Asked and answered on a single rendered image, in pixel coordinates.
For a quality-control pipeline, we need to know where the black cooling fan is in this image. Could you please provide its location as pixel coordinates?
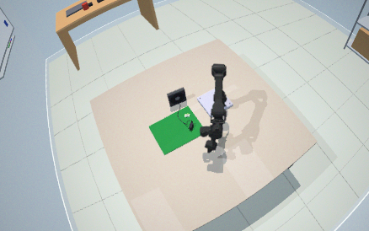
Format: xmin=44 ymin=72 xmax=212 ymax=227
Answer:
xmin=167 ymin=87 xmax=187 ymax=107

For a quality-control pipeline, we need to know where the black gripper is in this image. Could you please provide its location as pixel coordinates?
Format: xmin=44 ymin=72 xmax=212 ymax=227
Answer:
xmin=205 ymin=137 xmax=217 ymax=153

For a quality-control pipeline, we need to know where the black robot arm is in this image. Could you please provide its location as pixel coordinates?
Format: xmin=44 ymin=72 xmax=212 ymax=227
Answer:
xmin=200 ymin=63 xmax=227 ymax=139

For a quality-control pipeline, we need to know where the green circuit board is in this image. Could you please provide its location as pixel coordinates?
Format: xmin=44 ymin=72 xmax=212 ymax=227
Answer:
xmin=149 ymin=106 xmax=202 ymax=155

